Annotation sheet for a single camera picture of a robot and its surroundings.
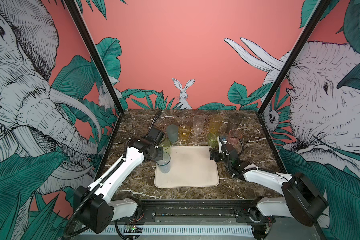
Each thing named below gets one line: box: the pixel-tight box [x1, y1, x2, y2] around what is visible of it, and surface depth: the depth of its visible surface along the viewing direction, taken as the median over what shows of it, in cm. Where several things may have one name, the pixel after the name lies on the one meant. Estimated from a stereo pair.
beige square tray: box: [154, 146, 220, 188], surface depth 92 cm
